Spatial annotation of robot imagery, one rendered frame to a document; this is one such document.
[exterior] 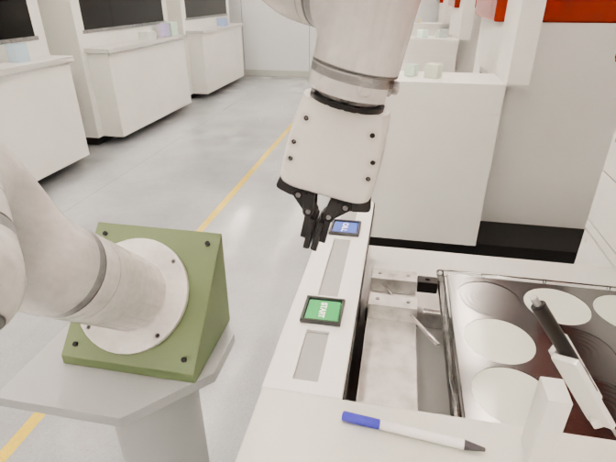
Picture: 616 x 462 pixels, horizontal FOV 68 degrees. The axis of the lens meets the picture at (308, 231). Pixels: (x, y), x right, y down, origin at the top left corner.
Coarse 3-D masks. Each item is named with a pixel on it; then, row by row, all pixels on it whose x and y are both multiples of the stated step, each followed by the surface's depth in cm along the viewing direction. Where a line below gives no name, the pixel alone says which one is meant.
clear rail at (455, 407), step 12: (444, 276) 84; (444, 288) 80; (444, 300) 77; (444, 312) 74; (444, 324) 71; (444, 336) 69; (444, 348) 67; (456, 384) 61; (456, 396) 59; (456, 408) 57
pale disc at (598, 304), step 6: (600, 300) 77; (606, 300) 77; (612, 300) 77; (594, 306) 76; (600, 306) 76; (606, 306) 76; (612, 306) 76; (600, 312) 74; (606, 312) 74; (612, 312) 74; (606, 318) 73; (612, 318) 73
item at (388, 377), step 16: (368, 320) 76; (384, 320) 76; (368, 336) 72; (384, 336) 72; (400, 336) 72; (368, 352) 69; (384, 352) 69; (400, 352) 69; (368, 368) 66; (384, 368) 66; (400, 368) 66; (416, 368) 66; (368, 384) 63; (384, 384) 63; (400, 384) 63; (416, 384) 63; (368, 400) 61; (384, 400) 61; (400, 400) 61; (416, 400) 61
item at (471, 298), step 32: (448, 288) 81; (480, 288) 81; (512, 288) 80; (544, 288) 81; (576, 288) 80; (512, 320) 73; (544, 352) 66; (608, 352) 66; (608, 384) 61; (480, 416) 56; (576, 416) 56
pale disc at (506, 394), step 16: (496, 368) 63; (480, 384) 61; (496, 384) 61; (512, 384) 61; (528, 384) 61; (480, 400) 58; (496, 400) 58; (512, 400) 58; (528, 400) 58; (496, 416) 56; (512, 416) 56
